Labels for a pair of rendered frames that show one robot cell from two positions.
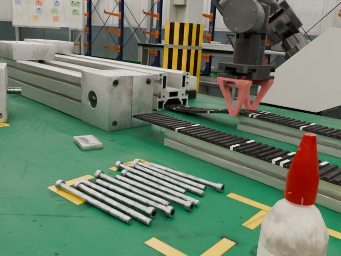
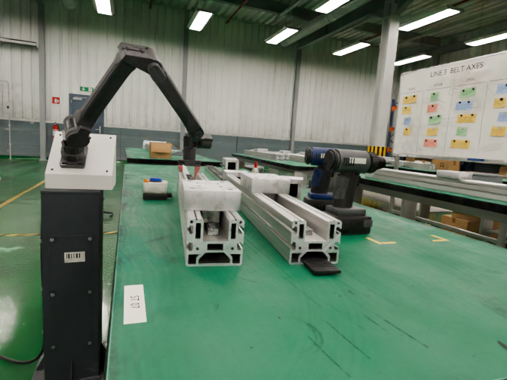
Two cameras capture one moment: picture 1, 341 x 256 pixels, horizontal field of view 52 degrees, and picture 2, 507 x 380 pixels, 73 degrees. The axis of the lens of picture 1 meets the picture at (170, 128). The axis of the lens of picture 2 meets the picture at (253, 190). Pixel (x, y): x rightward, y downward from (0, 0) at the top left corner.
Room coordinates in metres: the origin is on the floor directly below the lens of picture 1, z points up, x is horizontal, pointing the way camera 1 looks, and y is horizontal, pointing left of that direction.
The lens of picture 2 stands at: (1.86, 0.91, 1.00)
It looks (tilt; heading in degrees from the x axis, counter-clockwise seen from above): 8 degrees down; 210
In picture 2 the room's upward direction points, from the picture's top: 4 degrees clockwise
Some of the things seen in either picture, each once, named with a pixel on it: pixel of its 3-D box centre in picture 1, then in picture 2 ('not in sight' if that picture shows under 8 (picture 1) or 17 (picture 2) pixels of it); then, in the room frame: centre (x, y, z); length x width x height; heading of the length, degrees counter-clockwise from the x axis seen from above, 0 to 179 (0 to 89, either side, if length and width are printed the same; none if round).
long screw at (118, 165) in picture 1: (148, 177); not in sight; (0.38, 0.02, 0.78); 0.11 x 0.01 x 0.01; 52
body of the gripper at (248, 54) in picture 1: (248, 54); (189, 155); (0.67, -0.14, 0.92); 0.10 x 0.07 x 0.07; 134
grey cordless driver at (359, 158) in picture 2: not in sight; (357, 191); (0.92, 0.68, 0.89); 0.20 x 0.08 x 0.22; 140
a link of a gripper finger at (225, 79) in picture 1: (240, 92); (192, 171); (0.66, -0.13, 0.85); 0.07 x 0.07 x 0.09; 44
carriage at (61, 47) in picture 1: (48, 50); (207, 200); (1.28, 0.45, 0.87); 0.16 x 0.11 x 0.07; 44
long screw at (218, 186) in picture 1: (183, 175); not in sight; (0.39, -0.02, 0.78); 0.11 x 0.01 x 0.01; 53
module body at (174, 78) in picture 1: (84, 71); (198, 201); (1.10, 0.28, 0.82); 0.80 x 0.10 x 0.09; 44
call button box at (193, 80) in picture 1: (175, 86); (158, 189); (0.98, -0.01, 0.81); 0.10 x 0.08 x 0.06; 134
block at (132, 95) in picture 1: (122, 97); (232, 182); (0.65, 0.09, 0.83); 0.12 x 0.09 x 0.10; 134
